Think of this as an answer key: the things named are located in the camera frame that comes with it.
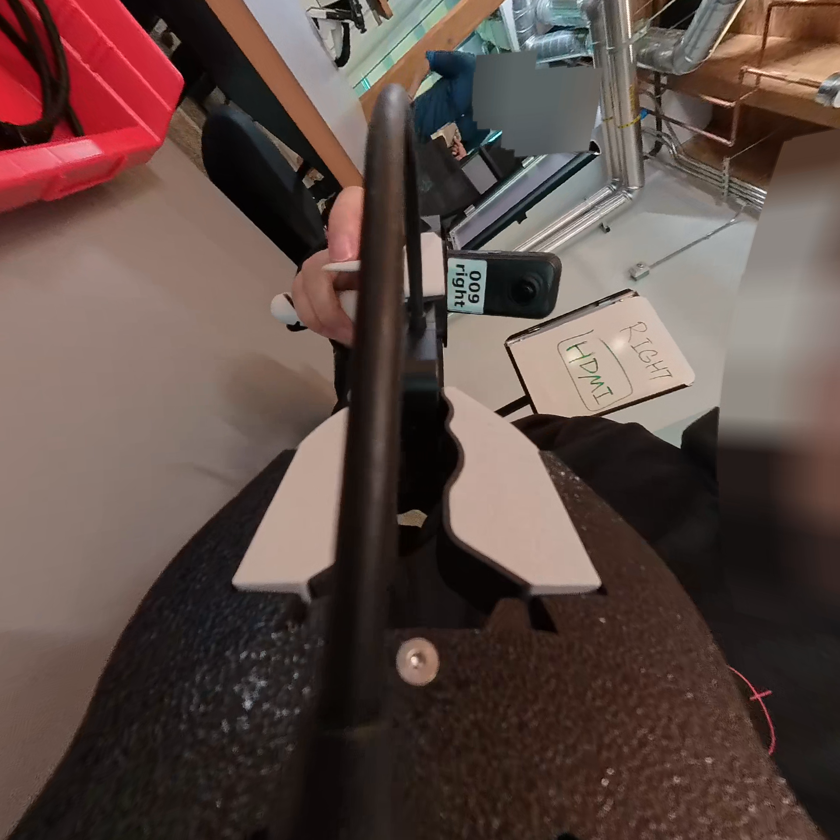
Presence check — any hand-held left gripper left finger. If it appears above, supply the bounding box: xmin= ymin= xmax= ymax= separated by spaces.
xmin=233 ymin=407 xmax=355 ymax=603

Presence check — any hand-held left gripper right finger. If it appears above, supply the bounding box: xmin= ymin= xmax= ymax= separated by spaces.
xmin=434 ymin=386 xmax=603 ymax=598

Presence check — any black HDMI cable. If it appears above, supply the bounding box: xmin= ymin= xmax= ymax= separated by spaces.
xmin=325 ymin=84 xmax=454 ymax=732

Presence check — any red storage bin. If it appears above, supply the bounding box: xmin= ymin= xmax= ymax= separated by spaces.
xmin=0 ymin=0 xmax=186 ymax=212

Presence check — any person's right forearm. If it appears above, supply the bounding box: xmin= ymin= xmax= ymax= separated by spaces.
xmin=331 ymin=340 xmax=361 ymax=411

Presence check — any person's right hand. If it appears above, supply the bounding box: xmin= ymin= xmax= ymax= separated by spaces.
xmin=290 ymin=185 xmax=368 ymax=345

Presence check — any black framed panel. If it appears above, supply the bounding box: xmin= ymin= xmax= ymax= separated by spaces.
xmin=446 ymin=147 xmax=601 ymax=250

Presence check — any metal floor conduit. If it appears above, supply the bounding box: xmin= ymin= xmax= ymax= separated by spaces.
xmin=629 ymin=213 xmax=756 ymax=281

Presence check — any small whiteboard sign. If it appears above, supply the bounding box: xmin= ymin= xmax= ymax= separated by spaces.
xmin=504 ymin=289 xmax=697 ymax=418

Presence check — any wood-edged table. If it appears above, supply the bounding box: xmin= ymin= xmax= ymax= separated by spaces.
xmin=205 ymin=0 xmax=460 ymax=194

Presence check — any black office chair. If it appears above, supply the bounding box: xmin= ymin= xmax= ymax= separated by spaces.
xmin=200 ymin=104 xmax=342 ymax=266

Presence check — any silver vertical duct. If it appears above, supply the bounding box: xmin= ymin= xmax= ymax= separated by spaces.
xmin=525 ymin=0 xmax=651 ymax=253

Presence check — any silver flexible duct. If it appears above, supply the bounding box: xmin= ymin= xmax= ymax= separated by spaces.
xmin=640 ymin=0 xmax=749 ymax=67

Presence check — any black cable with green plug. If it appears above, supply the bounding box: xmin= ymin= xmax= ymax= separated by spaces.
xmin=0 ymin=0 xmax=86 ymax=151

